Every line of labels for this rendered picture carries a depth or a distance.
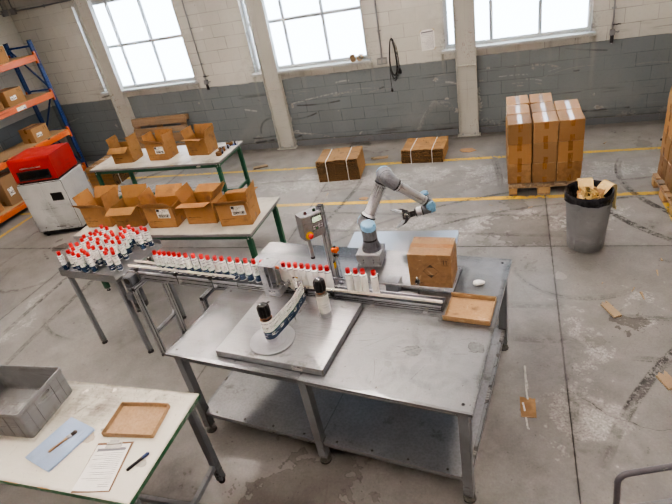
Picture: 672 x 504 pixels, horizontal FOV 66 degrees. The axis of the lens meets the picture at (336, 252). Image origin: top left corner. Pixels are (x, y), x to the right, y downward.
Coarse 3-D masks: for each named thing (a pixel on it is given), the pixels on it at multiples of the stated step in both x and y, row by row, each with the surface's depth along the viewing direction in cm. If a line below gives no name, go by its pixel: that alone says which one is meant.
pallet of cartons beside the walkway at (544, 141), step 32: (512, 96) 684; (544, 96) 663; (512, 128) 600; (544, 128) 591; (576, 128) 583; (512, 160) 620; (544, 160) 611; (576, 160) 601; (512, 192) 636; (544, 192) 627
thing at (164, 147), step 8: (144, 136) 750; (152, 136) 765; (160, 136) 765; (168, 136) 745; (144, 144) 746; (152, 144) 742; (160, 144) 738; (168, 144) 746; (152, 152) 750; (160, 152) 745; (168, 152) 746; (176, 152) 763; (152, 160) 759
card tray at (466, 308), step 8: (456, 296) 356; (464, 296) 353; (472, 296) 351; (480, 296) 348; (488, 296) 346; (448, 304) 351; (456, 304) 349; (464, 304) 348; (472, 304) 346; (480, 304) 345; (488, 304) 343; (448, 312) 344; (456, 312) 342; (464, 312) 341; (472, 312) 339; (480, 312) 338; (488, 312) 337; (448, 320) 337; (456, 320) 334; (464, 320) 332; (472, 320) 329; (480, 320) 327; (488, 320) 330
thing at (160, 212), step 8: (168, 184) 562; (176, 184) 559; (144, 192) 549; (152, 192) 561; (160, 192) 563; (168, 192) 560; (144, 200) 547; (152, 200) 560; (160, 200) 565; (168, 200) 563; (176, 200) 561; (144, 208) 542; (152, 208) 540; (160, 208) 538; (168, 208) 536; (152, 216) 546; (160, 216) 544; (168, 216) 541; (176, 216) 544; (184, 216) 559; (152, 224) 552; (160, 224) 549; (168, 224) 547; (176, 224) 544
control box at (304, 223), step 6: (306, 210) 365; (318, 210) 362; (300, 216) 358; (306, 216) 358; (300, 222) 359; (306, 222) 359; (318, 222) 364; (300, 228) 364; (306, 228) 361; (312, 228) 363; (324, 228) 369; (300, 234) 369; (306, 234) 362; (318, 234) 368; (306, 240) 365
